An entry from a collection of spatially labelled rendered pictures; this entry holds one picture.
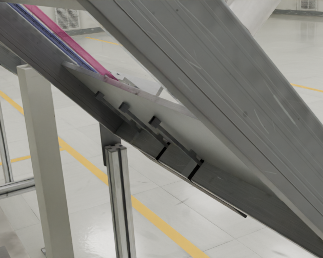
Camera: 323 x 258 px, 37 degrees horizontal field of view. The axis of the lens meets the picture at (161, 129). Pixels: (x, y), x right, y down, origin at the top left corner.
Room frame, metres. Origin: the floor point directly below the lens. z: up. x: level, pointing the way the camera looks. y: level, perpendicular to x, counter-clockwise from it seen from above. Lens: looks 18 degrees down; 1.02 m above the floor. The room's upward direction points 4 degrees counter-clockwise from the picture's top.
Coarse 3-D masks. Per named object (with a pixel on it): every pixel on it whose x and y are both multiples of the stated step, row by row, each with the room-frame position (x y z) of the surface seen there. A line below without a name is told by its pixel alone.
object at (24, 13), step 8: (16, 8) 0.84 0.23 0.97; (24, 8) 0.85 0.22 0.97; (24, 16) 0.85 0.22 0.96; (32, 16) 0.85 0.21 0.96; (32, 24) 0.86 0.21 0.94; (40, 24) 0.86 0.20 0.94; (48, 32) 0.86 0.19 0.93; (56, 40) 0.87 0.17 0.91; (64, 48) 0.87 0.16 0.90; (72, 56) 0.88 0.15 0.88; (80, 64) 0.89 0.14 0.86; (88, 64) 0.89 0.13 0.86; (96, 72) 0.90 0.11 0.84
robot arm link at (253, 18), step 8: (232, 0) 1.09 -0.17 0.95; (240, 0) 1.06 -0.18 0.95; (248, 0) 1.05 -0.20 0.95; (256, 0) 1.05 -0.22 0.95; (264, 0) 1.05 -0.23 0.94; (272, 0) 1.06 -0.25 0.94; (280, 0) 1.08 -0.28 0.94; (232, 8) 1.06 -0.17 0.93; (240, 8) 1.05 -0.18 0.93; (248, 8) 1.04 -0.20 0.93; (256, 8) 1.04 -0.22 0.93; (264, 8) 1.05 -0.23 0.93; (272, 8) 1.07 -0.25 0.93; (240, 16) 1.03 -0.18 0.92; (248, 16) 1.04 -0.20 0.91; (256, 16) 1.04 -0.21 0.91; (264, 16) 1.05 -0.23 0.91; (248, 24) 1.03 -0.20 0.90; (256, 24) 1.04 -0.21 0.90; (256, 32) 1.05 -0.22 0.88
